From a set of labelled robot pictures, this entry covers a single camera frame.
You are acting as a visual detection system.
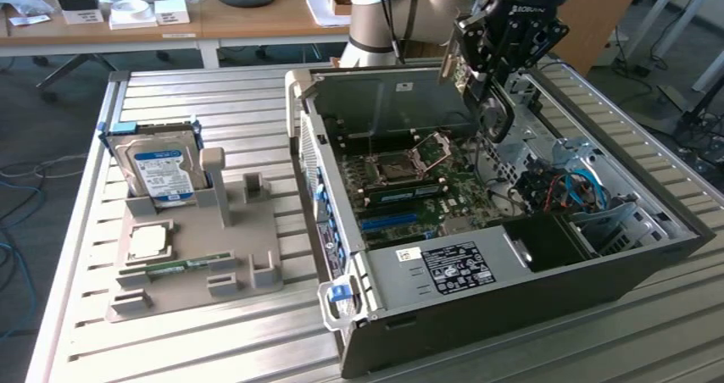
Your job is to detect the green GPU with black fan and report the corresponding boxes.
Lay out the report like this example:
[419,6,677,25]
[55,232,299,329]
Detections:
[438,39,517,146]

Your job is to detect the wooden cabinet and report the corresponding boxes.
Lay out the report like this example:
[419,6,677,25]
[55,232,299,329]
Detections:
[474,0,649,77]

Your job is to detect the perforated silver disk bay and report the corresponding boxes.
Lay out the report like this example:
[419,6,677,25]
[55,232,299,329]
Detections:
[477,101,566,197]

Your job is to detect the metal socket cover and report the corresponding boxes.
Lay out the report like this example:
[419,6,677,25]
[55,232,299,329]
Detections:
[410,131,454,172]

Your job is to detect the white paper stack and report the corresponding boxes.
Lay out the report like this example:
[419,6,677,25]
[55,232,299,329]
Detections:
[304,0,351,28]

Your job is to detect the CPU socket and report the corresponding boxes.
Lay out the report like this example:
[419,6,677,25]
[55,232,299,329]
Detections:
[366,152,419,185]

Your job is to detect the green motherboard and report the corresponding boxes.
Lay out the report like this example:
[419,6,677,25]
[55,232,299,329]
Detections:
[332,132,510,251]

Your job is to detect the grey chipset heatsink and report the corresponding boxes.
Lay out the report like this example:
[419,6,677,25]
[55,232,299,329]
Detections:
[443,217,482,236]

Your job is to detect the blue expansion slot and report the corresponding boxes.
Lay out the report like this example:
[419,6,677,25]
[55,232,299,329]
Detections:
[359,213,423,231]

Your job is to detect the slanted silver disk bay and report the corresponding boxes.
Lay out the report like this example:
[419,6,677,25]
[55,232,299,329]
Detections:
[567,200,669,257]

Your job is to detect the small white box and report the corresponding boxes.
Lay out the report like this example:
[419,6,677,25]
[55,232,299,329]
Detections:
[152,0,189,26]

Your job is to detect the grey power supply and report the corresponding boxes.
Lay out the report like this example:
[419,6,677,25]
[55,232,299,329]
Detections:
[360,225,535,310]

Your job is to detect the flat white box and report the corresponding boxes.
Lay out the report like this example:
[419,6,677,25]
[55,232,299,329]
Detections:
[107,12,159,31]

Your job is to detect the white tape roll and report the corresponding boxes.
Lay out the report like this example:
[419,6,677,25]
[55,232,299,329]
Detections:
[109,0,153,19]

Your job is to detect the open black PC case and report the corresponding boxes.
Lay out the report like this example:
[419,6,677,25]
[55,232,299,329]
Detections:
[284,58,717,380]

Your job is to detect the hard disk with blue carrier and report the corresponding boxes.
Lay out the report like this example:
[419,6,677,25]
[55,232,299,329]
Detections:
[97,119,208,209]

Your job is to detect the grey parts rack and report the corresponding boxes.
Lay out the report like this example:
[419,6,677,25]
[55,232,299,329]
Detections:
[104,145,287,325]

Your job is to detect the white boxes on desk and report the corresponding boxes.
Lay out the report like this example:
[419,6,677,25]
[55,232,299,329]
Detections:
[55,0,105,25]

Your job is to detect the loose green RAM stick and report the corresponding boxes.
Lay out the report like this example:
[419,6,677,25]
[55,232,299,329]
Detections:
[117,253,232,276]

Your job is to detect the wooden desk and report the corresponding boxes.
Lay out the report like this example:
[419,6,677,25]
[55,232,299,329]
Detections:
[0,0,510,70]

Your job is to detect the silver CPU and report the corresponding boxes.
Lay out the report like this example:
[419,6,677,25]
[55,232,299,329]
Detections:
[127,225,171,260]

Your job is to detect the white paper label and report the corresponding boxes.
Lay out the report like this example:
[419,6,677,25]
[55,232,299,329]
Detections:
[8,14,52,27]

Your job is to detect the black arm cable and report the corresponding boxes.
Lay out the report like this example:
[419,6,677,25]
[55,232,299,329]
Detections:
[376,0,407,66]

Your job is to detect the white desk frame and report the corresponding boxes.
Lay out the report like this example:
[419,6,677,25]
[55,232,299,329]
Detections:
[618,0,724,92]

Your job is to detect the black wire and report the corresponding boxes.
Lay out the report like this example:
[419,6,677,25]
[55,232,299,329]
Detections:
[485,179,535,217]

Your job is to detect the blue disk wire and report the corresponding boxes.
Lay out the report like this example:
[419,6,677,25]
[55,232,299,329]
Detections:
[565,169,613,213]

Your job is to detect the red disk wire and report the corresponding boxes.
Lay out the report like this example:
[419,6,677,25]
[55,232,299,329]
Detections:
[542,174,570,213]

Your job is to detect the white floor cable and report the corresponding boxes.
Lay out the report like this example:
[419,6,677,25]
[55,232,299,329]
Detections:
[0,153,89,180]

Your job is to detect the blue floor cable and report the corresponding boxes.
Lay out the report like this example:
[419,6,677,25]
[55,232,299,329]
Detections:
[0,183,44,341]

